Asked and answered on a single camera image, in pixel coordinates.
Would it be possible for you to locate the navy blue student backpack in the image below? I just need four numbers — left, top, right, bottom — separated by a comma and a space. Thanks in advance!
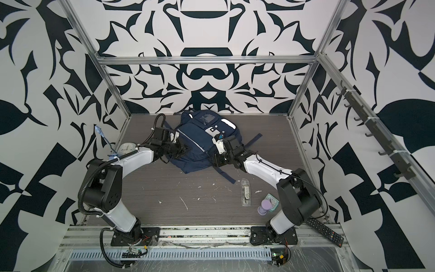
165, 110, 242, 184

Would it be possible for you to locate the clear plastic pen box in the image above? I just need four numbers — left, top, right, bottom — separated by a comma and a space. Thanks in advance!
241, 179, 251, 207

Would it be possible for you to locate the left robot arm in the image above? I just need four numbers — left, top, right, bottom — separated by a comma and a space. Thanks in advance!
78, 113, 188, 244

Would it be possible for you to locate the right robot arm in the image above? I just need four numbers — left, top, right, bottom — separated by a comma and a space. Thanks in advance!
212, 135, 323, 240

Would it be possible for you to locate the white round alarm clock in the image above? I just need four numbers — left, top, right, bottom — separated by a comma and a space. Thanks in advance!
117, 142, 137, 156

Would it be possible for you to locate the small green circuit board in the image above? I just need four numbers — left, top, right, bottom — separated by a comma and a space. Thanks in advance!
271, 250, 292, 266

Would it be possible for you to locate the black remote control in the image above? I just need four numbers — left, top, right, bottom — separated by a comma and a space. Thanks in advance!
305, 217, 344, 248

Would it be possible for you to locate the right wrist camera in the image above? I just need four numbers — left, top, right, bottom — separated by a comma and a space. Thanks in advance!
213, 134, 226, 155

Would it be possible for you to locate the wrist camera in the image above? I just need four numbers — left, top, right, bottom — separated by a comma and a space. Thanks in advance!
213, 134, 226, 155
151, 128, 179, 146

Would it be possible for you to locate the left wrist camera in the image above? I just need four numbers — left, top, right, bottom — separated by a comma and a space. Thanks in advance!
151, 128, 179, 146

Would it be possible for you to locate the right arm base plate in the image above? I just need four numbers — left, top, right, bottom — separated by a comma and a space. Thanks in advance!
250, 226, 299, 246

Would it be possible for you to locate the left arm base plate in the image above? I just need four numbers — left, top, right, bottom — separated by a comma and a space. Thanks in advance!
111, 227, 161, 247

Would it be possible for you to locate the white slotted cable duct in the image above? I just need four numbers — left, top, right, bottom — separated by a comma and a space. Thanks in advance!
67, 248, 274, 262

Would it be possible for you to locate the wall hook rack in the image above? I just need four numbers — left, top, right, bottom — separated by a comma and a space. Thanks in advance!
337, 86, 416, 180

